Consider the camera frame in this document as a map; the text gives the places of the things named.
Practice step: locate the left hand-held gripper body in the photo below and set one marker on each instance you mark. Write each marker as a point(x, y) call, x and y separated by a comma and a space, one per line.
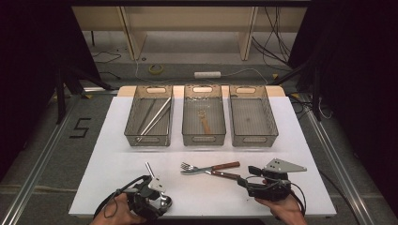
point(144, 200)

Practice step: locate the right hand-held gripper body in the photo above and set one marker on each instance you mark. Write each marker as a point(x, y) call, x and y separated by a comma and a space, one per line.
point(269, 191)

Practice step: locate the metal spoon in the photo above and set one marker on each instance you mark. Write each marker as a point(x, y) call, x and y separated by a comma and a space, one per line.
point(150, 170)

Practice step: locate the clear grey plastic bin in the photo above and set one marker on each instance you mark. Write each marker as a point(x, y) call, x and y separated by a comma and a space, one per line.
point(250, 109)
point(134, 122)
point(216, 118)

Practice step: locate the white chopstick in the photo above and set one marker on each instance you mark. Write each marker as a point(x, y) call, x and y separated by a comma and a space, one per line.
point(159, 112)

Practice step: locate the person's right hand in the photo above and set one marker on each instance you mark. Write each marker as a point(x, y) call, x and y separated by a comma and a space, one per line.
point(287, 212)

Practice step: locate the person's left hand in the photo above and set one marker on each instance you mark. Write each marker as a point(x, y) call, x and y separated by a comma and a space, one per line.
point(119, 215)

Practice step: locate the black metal stand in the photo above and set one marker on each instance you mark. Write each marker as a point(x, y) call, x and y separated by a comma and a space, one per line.
point(316, 93)
point(61, 100)

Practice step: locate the white power strip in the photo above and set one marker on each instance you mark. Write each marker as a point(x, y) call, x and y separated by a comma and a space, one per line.
point(206, 75)

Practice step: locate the yellow tape roll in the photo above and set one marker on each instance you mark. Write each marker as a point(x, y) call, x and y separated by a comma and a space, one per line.
point(150, 69)

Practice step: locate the black curtain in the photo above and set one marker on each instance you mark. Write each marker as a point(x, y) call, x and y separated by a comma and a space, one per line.
point(359, 62)
point(25, 62)

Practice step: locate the beige wooden desk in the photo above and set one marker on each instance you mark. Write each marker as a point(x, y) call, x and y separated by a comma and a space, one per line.
point(187, 18)

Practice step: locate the aluminium floor rail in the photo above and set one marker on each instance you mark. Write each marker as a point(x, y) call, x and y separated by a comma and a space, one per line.
point(337, 165)
point(39, 165)

